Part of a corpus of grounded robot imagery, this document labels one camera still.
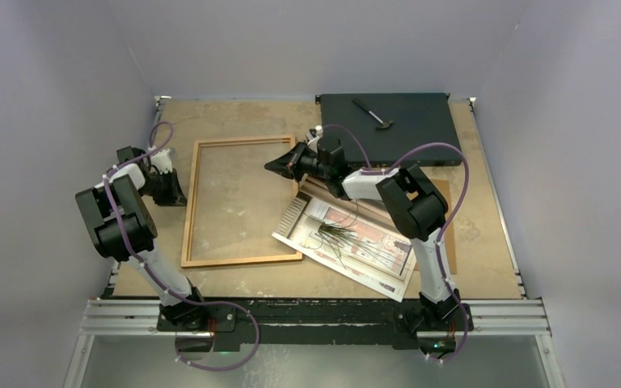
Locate brown cardboard backing board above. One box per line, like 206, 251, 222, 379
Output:
300, 178, 458, 274

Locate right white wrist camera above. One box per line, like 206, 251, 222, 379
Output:
306, 125, 323, 152

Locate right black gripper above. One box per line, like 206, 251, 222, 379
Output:
264, 140, 331, 183

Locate small black handled hammer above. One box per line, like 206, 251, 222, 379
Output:
352, 98, 394, 131

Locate glossy plant photo print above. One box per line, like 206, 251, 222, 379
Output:
272, 179, 416, 302

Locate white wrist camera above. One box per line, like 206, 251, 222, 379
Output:
306, 125, 323, 152
147, 146, 174, 175

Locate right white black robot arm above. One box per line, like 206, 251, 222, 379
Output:
264, 136, 467, 329

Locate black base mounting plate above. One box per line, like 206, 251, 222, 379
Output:
157, 297, 474, 352

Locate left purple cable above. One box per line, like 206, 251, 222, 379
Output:
102, 120, 262, 373

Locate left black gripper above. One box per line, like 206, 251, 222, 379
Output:
138, 168, 188, 207

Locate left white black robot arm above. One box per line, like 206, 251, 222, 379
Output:
75, 146, 209, 331

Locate dark flat equipment case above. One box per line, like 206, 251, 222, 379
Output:
315, 92, 462, 168

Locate purple cable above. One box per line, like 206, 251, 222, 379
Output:
321, 124, 473, 365
102, 120, 262, 373

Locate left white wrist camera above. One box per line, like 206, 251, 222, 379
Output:
147, 146, 174, 175

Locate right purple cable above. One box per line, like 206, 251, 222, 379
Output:
321, 124, 473, 365

